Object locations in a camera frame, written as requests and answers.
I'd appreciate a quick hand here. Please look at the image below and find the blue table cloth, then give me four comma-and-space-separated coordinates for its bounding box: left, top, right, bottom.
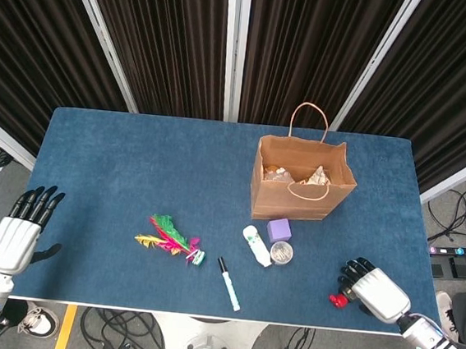
9, 100, 457, 340

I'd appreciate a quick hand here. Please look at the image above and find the yellow floor tape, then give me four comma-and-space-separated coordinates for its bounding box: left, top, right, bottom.
53, 304, 79, 349

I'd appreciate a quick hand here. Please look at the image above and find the upright white frame post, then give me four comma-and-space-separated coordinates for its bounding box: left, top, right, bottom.
215, 0, 251, 123

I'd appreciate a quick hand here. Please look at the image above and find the low white frame beam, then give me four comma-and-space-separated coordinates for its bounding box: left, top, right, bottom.
418, 140, 466, 209
0, 108, 41, 172

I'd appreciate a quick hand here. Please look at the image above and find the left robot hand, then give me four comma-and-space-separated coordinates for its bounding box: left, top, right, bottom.
0, 179, 68, 281

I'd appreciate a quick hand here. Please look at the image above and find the small red toy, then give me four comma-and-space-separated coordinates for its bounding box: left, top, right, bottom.
328, 290, 349, 309

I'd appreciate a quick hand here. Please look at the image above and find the brown paper bag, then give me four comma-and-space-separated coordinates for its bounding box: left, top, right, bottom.
247, 97, 365, 230

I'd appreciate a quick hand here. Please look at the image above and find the clear jar of paper clips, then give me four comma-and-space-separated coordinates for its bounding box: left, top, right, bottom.
268, 239, 297, 268

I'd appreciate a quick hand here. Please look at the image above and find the slanted white frame post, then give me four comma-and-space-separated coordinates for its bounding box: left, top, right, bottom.
51, 0, 150, 114
329, 0, 424, 139

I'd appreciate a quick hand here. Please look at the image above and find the colourful feather shuttlecock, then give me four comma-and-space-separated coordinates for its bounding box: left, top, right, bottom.
131, 211, 210, 268

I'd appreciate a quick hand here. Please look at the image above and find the white glue bottle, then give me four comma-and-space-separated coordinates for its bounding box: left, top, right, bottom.
239, 223, 276, 269

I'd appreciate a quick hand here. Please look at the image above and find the grey white sneaker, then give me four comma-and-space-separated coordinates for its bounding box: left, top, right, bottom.
432, 290, 460, 331

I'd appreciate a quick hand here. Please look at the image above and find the black pleated curtain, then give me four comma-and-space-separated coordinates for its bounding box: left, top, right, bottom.
238, 0, 408, 137
0, 0, 139, 165
69, 0, 237, 122
333, 0, 466, 198

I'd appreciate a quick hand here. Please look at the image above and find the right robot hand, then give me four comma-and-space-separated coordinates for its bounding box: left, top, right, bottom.
333, 255, 415, 327

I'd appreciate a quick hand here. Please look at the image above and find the green white marker pen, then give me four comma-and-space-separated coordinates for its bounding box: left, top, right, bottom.
213, 255, 247, 313

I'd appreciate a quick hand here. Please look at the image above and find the purple cube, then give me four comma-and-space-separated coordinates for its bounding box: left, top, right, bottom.
265, 217, 294, 246

